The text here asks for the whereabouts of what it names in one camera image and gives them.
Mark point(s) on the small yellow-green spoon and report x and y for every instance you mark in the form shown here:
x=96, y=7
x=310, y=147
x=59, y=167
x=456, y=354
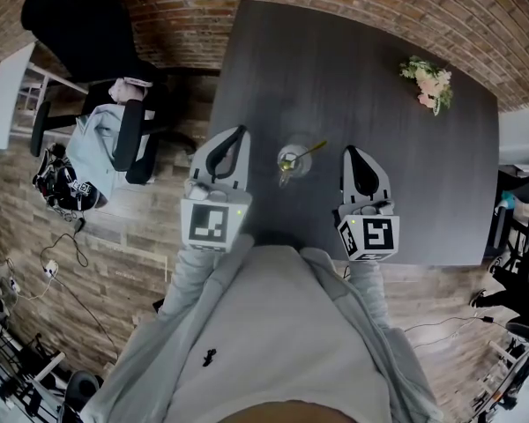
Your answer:
x=313, y=149

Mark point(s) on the person's left forearm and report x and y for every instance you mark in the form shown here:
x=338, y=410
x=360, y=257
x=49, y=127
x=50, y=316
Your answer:
x=187, y=271

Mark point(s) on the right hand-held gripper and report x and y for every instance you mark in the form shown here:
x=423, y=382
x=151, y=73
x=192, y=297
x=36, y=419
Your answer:
x=374, y=236

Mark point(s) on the clear drinking glass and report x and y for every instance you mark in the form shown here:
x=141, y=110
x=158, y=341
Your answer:
x=306, y=168

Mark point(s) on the black mesh office chair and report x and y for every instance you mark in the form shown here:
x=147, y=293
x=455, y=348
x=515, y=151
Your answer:
x=520, y=245

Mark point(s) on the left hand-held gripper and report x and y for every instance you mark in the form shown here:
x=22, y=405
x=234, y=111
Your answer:
x=207, y=225

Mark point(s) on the person's grey hoodie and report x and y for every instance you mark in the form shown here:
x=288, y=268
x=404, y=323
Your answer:
x=264, y=324

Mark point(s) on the pink and white flower bouquet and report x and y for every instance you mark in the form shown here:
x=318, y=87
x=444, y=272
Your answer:
x=427, y=82

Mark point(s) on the pale pink garment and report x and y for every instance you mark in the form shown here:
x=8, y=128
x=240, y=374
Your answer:
x=123, y=90

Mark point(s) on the black round stool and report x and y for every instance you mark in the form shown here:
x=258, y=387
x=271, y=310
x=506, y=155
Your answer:
x=83, y=390

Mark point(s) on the person's right forearm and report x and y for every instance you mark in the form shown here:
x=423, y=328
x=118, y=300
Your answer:
x=370, y=289

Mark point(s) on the light blue garment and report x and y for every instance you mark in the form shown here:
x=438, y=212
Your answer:
x=92, y=148

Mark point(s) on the black power adapter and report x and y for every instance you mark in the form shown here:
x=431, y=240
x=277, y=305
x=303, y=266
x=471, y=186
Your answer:
x=79, y=224

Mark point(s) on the black device on floor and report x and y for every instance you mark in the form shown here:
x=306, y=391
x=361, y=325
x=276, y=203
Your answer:
x=61, y=187

